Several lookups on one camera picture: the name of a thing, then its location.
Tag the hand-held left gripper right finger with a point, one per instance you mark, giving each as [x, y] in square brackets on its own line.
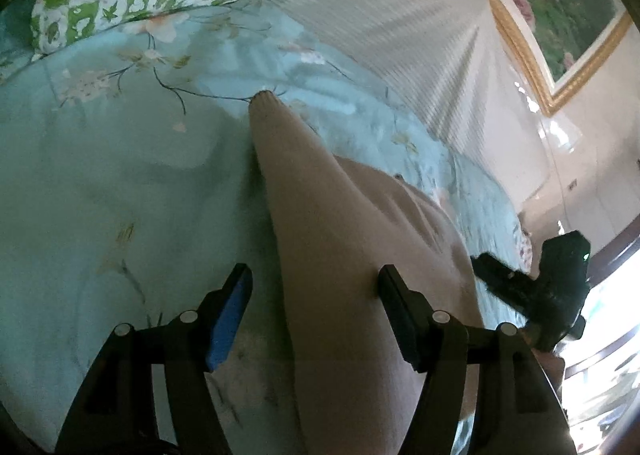
[402, 320]

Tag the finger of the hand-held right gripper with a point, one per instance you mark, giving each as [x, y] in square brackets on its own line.
[510, 302]
[500, 269]

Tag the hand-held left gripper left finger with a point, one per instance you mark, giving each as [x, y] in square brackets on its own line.
[227, 330]

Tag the beige knitted sweater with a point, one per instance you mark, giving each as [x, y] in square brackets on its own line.
[340, 245]

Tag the person's right forearm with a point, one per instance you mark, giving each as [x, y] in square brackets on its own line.
[550, 367]

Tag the blue floral bedsheet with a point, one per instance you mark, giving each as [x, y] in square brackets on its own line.
[100, 195]

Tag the white striped headboard cushion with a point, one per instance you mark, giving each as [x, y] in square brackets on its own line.
[400, 35]

